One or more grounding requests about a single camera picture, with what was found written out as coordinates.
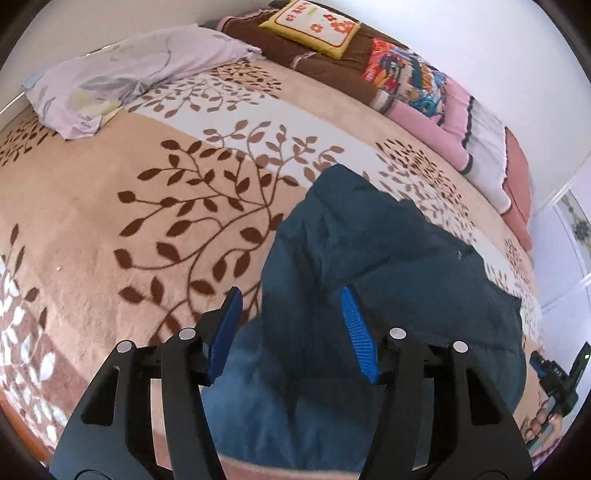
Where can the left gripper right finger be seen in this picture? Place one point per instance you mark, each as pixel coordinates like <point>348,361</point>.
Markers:
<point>441,417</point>

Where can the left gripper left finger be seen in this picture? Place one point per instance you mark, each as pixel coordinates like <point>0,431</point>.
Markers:
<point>141,416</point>

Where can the dark blue puffer jacket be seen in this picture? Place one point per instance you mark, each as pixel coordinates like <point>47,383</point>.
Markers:
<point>292,394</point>

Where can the person's right hand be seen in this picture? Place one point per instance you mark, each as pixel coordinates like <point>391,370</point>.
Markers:
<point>544,431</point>

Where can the beige leaf-pattern bed blanket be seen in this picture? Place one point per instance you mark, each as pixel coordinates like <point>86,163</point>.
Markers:
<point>133,232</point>

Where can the terracotta red pillow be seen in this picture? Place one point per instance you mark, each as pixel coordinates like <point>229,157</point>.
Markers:
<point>517,186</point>

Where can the pink white striped folded blanket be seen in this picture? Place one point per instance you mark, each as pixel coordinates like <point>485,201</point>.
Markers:
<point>470,138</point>

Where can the lilac floral cloth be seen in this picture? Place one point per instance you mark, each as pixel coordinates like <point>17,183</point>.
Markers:
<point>77,96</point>

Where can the colourful cartoon cushion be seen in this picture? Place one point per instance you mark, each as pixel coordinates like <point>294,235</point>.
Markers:
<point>406,76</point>

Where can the brown striped blanket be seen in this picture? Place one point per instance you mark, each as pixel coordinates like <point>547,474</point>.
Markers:
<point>344,74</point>

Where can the yellow embroidered cushion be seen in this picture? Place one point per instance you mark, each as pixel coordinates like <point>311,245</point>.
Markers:
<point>314,27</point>

